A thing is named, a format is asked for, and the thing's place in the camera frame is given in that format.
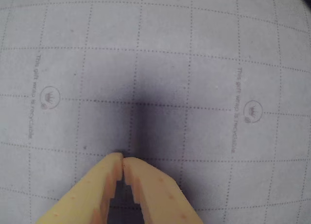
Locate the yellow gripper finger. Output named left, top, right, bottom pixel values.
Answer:
left=123, top=156, right=204, bottom=224
left=35, top=153, right=124, bottom=224

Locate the gridded wrapping paper sheet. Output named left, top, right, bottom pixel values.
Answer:
left=0, top=0, right=311, bottom=224

